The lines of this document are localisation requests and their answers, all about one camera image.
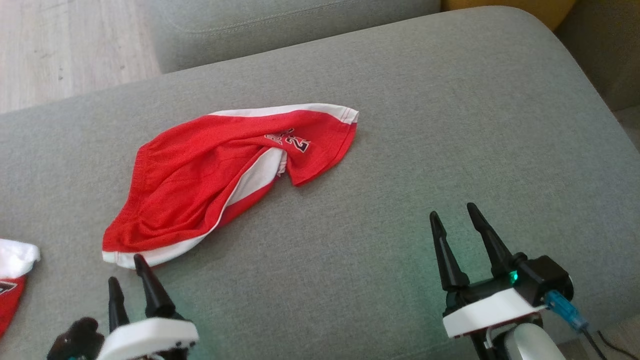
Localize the black cable with blue plug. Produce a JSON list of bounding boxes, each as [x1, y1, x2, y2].
[[543, 289, 640, 360]]

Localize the red shorts with white stripe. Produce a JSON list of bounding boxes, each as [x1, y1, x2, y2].
[[102, 103, 360, 270]]

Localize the red white basketball jersey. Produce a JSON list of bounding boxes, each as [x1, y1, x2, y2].
[[0, 238, 41, 339]]

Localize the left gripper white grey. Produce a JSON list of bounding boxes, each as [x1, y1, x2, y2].
[[96, 253, 200, 360]]

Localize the large grey sofa seat cushion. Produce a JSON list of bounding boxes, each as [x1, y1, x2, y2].
[[0, 6, 640, 360]]

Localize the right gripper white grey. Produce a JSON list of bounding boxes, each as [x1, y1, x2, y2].
[[429, 202, 546, 360]]

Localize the small grey sofa cushion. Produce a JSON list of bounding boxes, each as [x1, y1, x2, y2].
[[149, 0, 442, 74]]

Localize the yellow cushion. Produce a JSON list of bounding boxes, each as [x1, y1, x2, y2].
[[442, 0, 579, 32]]

